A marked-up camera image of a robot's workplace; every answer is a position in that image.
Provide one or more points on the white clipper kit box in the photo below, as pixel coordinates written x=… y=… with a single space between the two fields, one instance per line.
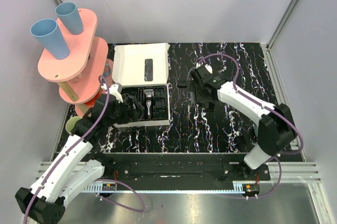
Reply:
x=143 y=66

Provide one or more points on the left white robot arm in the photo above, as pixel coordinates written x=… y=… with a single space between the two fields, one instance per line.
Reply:
x=77 y=166

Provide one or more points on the light green cup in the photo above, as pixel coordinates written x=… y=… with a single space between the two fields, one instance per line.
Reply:
x=70 y=124

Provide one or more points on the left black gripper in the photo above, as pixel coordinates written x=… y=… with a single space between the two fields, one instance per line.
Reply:
x=127 y=107

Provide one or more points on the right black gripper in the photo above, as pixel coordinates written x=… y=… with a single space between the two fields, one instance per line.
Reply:
x=210 y=99

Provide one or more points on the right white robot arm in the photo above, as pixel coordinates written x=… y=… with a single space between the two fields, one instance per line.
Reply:
x=275 y=125

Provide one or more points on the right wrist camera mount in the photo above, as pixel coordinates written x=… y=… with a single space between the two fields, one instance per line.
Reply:
x=209 y=68

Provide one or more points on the blue plastic cup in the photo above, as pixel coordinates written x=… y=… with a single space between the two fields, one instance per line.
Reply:
x=70 y=17
x=48 y=33

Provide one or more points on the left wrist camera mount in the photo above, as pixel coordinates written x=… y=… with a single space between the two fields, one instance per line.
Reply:
x=113 y=92

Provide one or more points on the near blue plastic cup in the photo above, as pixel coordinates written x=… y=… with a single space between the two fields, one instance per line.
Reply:
x=48 y=33

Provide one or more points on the far blue plastic cup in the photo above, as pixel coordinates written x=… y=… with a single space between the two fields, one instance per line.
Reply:
x=70 y=17

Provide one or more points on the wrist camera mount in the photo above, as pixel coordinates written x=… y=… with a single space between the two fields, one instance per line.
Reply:
x=113 y=92
x=209 y=68

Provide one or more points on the black silver hair clipper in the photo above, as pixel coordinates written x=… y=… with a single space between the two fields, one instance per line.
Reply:
x=149 y=103

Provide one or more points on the pink tiered wooden shelf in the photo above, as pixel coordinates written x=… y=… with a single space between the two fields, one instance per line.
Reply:
x=77 y=75

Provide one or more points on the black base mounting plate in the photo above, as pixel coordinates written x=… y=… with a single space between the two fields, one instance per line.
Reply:
x=225 y=167

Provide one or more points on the blue mug on shelf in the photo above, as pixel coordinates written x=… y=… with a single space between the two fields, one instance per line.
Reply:
x=107 y=70

